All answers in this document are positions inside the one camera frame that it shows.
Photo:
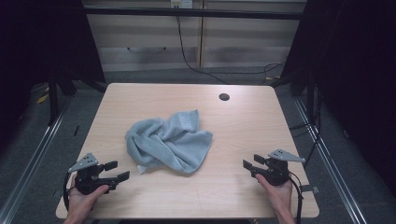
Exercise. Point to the black horizontal metal bar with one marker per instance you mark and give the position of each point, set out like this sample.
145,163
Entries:
193,13

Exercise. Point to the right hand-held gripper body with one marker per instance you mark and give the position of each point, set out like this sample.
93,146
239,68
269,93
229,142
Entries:
275,172

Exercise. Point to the small black floor object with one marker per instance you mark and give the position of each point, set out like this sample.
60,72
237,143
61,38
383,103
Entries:
76,130

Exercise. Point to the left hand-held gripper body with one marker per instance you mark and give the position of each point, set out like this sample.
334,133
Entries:
87,182

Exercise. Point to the person's right hand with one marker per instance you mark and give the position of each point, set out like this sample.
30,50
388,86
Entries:
280,196

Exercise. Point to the person's left hand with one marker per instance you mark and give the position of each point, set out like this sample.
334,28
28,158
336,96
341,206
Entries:
80,203

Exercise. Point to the grey tape strip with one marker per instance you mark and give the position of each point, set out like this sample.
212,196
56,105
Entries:
309,188

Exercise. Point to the black curtain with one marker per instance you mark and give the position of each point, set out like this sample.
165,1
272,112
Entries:
358,77
40,46

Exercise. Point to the aluminium floor rail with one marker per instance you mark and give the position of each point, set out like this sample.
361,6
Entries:
333,168
31,161

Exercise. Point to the black metal stand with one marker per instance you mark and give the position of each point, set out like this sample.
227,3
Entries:
53,99

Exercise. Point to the light blue towel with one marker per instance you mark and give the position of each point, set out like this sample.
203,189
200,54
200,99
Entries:
174,146

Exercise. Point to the white wall outlet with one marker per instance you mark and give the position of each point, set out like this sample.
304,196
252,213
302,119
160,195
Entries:
181,3

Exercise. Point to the yellow floor tape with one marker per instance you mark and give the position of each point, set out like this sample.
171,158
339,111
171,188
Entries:
42,99

